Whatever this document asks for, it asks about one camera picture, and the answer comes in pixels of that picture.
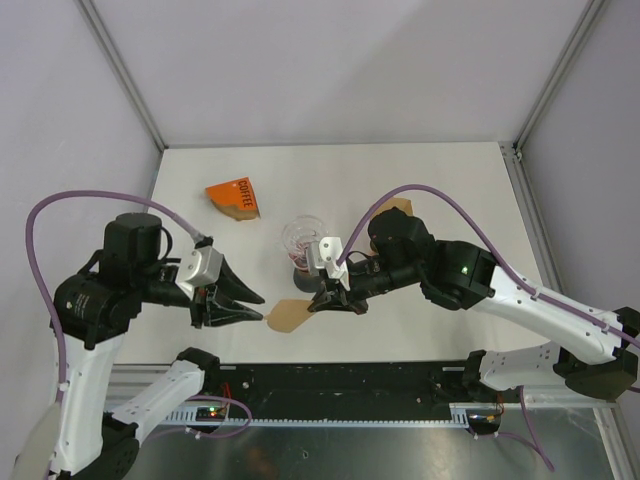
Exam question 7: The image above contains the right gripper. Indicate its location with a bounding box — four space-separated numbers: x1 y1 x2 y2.
309 255 422 315

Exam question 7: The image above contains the clear glass dripper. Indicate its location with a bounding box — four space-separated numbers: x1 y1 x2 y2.
281 215 328 271

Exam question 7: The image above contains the orange coffee filter box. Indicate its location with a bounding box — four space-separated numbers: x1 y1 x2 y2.
205 177 260 221

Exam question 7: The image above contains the brown paper coffee filter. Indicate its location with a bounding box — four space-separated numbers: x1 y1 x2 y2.
367 197 415 254

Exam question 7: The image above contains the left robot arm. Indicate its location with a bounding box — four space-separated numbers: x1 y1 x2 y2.
35 213 264 479

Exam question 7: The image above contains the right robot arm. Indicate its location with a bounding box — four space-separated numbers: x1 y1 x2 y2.
306 208 639 401

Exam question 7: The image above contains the black red carafe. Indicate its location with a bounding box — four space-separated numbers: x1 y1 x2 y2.
289 253 321 294

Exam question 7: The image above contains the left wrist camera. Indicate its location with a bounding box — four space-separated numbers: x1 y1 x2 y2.
175 238 224 299

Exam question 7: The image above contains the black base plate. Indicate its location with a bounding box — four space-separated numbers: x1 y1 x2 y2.
163 360 524 422

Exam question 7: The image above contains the grey cable duct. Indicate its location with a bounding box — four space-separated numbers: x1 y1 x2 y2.
160 405 501 431

